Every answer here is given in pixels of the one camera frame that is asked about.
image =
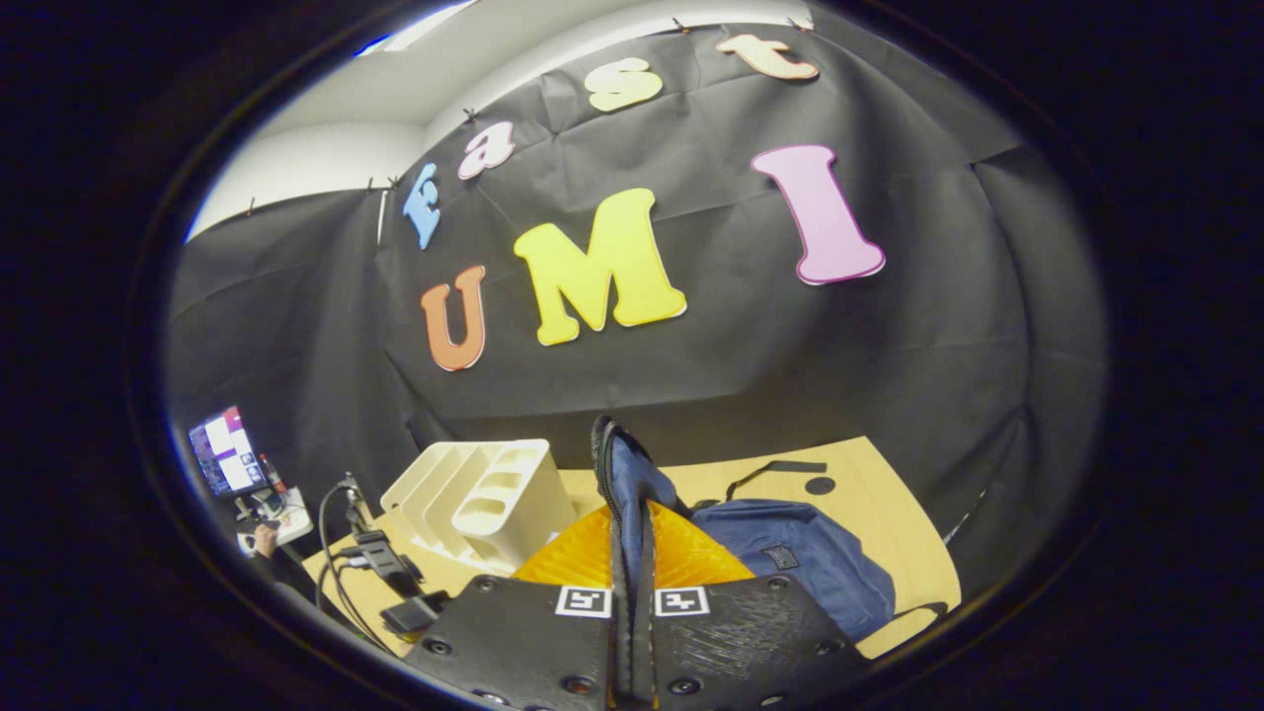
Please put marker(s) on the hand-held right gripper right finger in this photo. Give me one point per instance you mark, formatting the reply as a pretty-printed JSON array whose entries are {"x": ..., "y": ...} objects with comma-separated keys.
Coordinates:
[{"x": 750, "y": 642}]

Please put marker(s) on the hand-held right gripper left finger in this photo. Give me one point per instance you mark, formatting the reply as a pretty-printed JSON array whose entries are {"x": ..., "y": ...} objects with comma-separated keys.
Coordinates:
[{"x": 523, "y": 642}]

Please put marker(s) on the blue schoolbag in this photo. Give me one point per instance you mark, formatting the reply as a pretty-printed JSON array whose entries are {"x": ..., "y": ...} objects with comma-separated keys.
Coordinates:
[{"x": 810, "y": 563}]

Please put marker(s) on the cream plastic bookshelf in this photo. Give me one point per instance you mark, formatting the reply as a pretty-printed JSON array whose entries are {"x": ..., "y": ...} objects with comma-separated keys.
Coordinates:
[{"x": 513, "y": 513}]

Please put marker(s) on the white side table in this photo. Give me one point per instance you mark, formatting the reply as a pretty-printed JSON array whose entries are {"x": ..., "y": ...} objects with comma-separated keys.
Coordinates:
[{"x": 296, "y": 528}]

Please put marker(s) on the small black round disc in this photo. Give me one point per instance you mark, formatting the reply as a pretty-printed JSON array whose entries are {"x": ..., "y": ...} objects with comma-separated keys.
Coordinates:
[{"x": 821, "y": 485}]

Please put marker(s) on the computer monitor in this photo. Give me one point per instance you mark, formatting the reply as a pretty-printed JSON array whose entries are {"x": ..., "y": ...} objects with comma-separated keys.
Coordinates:
[{"x": 225, "y": 454}]

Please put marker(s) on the black backdrop cloth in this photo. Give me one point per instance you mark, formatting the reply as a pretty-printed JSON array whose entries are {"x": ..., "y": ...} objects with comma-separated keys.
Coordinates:
[{"x": 741, "y": 346}]

